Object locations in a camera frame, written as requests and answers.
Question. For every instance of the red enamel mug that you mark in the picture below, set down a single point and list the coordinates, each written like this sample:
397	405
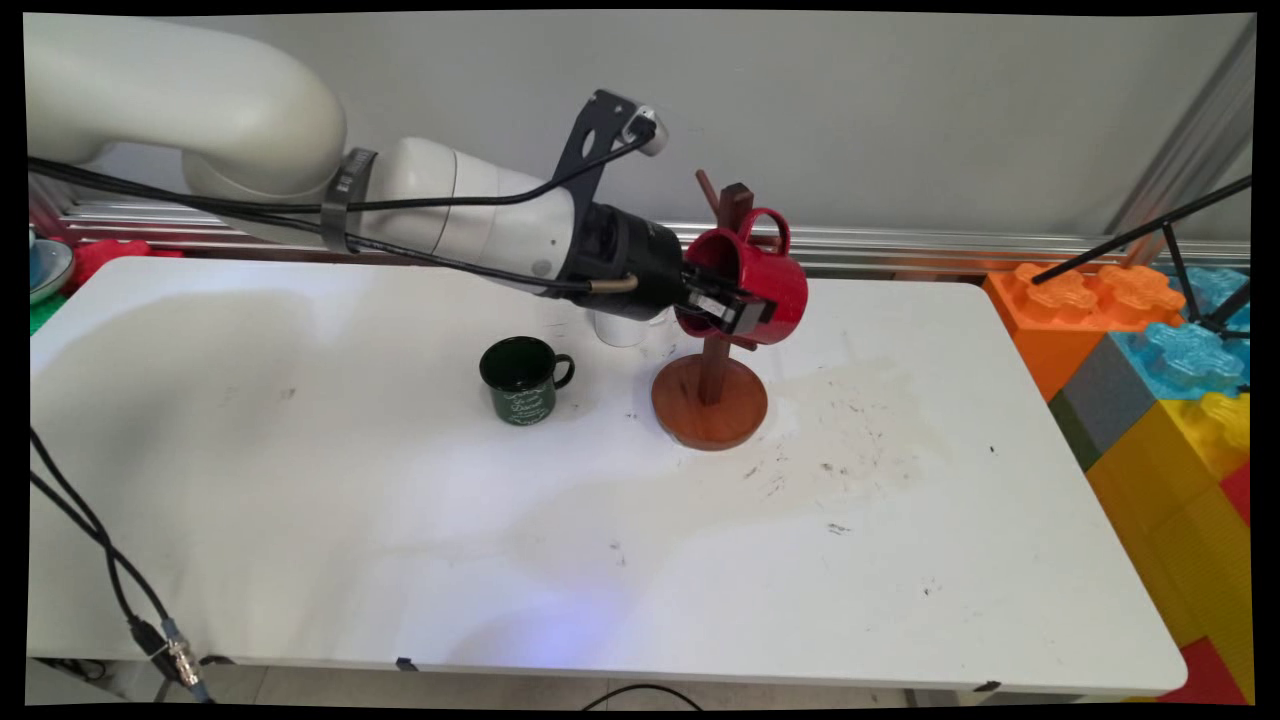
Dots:
785	290

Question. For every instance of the grey foam brick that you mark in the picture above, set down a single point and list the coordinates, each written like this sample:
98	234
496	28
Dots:
1105	400

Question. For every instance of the orange foam brick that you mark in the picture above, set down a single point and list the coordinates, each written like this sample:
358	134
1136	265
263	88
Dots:
1040	340

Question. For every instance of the red foam toy piece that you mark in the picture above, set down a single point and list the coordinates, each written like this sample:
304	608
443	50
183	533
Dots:
110	258

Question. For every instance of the white enamel mug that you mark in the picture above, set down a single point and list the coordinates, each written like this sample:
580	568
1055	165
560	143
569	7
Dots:
620	332

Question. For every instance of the grey blue bowl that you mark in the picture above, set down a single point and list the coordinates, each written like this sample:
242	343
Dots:
48	270

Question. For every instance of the green foam mat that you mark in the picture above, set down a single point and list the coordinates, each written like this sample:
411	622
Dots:
42	312

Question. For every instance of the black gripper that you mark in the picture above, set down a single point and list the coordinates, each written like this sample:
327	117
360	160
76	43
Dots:
640	255

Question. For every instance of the horizontal aluminium rail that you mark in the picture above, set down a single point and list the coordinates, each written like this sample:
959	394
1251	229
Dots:
900	245

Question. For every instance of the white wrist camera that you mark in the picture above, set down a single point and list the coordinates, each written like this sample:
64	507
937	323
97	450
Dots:
652	135

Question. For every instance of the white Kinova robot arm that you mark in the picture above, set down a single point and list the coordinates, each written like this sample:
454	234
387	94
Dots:
200	110

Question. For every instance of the wooden mug tree stand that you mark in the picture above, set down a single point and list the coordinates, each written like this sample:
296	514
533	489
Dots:
710	410

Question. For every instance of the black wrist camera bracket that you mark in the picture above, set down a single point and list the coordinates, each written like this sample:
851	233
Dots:
575	165

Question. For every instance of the cyan foam brick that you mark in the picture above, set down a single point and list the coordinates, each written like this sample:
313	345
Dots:
1185	360

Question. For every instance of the slanted aluminium profile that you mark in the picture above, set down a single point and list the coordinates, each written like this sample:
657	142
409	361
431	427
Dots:
1190	130

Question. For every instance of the dark green enamel mug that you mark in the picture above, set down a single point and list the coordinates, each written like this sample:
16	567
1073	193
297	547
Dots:
525	400

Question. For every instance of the black tripod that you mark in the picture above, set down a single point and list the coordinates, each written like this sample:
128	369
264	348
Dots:
1140	232

